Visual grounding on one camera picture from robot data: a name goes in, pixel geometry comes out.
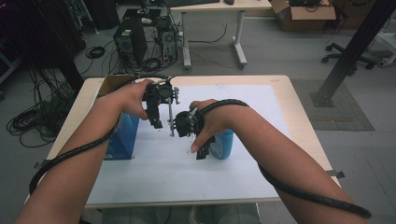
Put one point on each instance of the person's right hand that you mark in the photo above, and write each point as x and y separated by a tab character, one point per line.
218	119

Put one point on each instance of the grey floor mat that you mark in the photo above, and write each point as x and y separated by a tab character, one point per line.
345	121

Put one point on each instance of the white-legged wooden desk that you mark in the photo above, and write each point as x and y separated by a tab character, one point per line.
218	4

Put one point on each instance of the open brown cardboard box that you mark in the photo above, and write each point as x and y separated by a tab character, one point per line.
303	17

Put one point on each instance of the light wooden table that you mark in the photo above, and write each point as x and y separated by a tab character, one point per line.
306	124

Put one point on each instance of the black keyboard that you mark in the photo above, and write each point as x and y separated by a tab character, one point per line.
191	2

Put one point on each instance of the dark cabinet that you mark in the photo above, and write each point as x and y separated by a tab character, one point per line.
34	40

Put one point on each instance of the black computer mouse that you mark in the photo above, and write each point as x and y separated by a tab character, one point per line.
229	2

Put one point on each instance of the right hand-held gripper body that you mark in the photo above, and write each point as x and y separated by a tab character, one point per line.
186	124

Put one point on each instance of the white table mat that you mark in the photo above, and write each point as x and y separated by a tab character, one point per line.
174	174

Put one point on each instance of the blue cardboard box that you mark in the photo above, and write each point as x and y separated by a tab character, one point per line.
123	140

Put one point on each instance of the person's left hand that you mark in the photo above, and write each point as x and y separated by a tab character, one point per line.
132	98

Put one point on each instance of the black computer tower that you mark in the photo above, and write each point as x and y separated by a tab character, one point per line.
130	40

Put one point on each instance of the small grey computer tower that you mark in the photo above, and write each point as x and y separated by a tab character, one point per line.
168	40

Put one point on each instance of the black office chair base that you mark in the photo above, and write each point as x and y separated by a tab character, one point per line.
341	55

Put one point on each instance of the black metal pillar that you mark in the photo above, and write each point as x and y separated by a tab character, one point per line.
351	53

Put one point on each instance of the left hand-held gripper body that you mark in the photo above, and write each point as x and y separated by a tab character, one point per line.
160	93

